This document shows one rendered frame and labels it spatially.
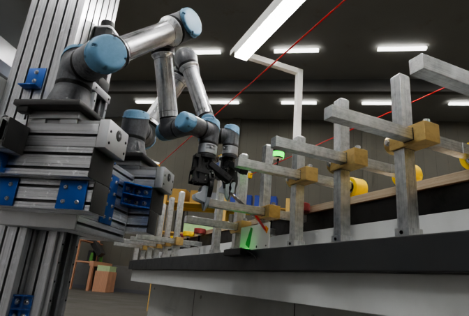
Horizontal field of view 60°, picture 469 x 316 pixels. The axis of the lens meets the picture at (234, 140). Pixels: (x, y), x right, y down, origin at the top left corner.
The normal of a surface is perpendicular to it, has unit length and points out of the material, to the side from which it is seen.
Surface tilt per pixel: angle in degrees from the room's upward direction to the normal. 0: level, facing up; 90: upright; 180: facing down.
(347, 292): 90
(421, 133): 90
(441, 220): 90
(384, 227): 90
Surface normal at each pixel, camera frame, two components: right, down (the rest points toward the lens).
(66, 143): -0.17, -0.35
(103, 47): 0.67, -0.11
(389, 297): -0.91, -0.21
